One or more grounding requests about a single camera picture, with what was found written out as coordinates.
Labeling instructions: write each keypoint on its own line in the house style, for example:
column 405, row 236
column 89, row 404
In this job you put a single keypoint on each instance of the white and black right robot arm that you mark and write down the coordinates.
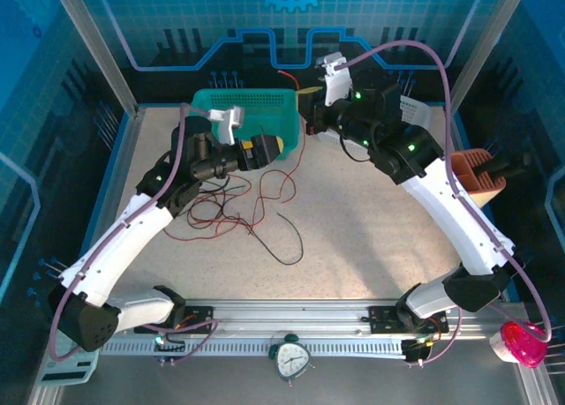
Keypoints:
column 454, row 215

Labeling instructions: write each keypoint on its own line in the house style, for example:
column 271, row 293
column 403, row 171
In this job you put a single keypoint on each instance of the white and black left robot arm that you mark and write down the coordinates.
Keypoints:
column 123, row 237

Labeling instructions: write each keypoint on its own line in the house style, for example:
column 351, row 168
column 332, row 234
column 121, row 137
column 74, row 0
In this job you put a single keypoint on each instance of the white plastic basket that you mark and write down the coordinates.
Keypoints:
column 417, row 111

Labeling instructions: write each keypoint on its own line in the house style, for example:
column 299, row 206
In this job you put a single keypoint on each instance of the green plastic basket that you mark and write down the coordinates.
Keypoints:
column 265, row 109

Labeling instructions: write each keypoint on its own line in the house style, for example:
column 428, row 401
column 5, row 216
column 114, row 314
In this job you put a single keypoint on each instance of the orange utensil holder block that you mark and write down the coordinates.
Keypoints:
column 481, row 189

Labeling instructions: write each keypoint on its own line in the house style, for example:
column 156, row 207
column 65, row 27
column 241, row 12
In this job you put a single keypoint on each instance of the green triangular alarm clock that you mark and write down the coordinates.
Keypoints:
column 291, row 361

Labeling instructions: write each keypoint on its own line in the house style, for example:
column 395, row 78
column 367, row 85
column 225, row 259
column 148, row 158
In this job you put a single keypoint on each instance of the white desk calculator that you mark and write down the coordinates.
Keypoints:
column 66, row 372

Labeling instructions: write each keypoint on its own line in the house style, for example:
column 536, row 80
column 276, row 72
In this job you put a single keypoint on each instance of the pink emergency button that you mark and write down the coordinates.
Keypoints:
column 525, row 345

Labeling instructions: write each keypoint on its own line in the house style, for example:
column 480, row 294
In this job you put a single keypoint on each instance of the aluminium frame post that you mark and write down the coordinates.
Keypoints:
column 97, row 47
column 485, row 39

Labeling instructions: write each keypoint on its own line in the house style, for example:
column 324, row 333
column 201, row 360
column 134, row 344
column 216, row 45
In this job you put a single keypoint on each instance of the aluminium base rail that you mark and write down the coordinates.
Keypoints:
column 287, row 312

